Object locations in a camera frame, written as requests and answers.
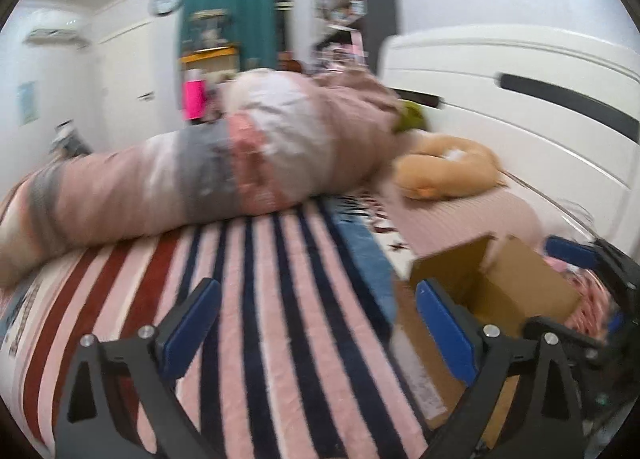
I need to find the white air conditioner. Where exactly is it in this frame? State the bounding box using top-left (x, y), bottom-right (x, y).
top-left (24, 25), bottom-right (91, 47)

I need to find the striped blanket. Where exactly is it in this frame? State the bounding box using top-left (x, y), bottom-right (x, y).
top-left (0, 189), bottom-right (441, 459)

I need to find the yellow table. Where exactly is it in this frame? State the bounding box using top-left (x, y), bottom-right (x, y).
top-left (180, 45), bottom-right (241, 70)

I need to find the white bed headboard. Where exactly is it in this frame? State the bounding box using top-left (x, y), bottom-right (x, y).
top-left (377, 32), bottom-right (640, 250)

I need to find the pink container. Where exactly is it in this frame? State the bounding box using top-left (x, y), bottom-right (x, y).
top-left (184, 70), bottom-right (207, 121)

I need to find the brown cardboard box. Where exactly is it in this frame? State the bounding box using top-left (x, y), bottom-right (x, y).
top-left (392, 234), bottom-right (583, 447)

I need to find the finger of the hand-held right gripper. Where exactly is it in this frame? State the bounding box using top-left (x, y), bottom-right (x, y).
top-left (522, 316), bottom-right (608, 370)
top-left (544, 235), bottom-right (618, 272)

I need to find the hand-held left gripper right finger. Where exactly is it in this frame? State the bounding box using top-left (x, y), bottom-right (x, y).
top-left (415, 279), bottom-right (586, 459)

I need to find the small blue wall poster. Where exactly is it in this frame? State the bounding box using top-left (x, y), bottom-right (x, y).
top-left (17, 82), bottom-right (40, 126)

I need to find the glass display case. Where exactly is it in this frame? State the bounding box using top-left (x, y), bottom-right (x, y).
top-left (189, 9), bottom-right (232, 47)

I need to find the rolled pink grey duvet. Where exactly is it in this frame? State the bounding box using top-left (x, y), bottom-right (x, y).
top-left (0, 68), bottom-right (401, 290)

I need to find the folding chair with clothes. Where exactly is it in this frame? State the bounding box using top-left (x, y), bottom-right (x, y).
top-left (50, 122), bottom-right (91, 160)

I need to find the white door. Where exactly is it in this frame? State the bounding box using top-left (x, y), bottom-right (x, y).
top-left (92, 22), bottom-right (156, 150)

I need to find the green plush toy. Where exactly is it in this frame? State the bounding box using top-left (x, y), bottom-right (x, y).
top-left (392, 100), bottom-right (430, 134)

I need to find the tan plush toy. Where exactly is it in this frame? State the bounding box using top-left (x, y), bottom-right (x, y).
top-left (392, 135), bottom-right (503, 201)

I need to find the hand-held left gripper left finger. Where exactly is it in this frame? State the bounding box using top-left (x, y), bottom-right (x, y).
top-left (54, 278), bottom-right (222, 459)

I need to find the window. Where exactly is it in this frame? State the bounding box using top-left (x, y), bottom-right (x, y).
top-left (274, 0), bottom-right (293, 51)

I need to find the pink polka dot sheet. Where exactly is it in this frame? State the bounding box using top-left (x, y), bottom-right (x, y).
top-left (545, 254), bottom-right (617, 340)

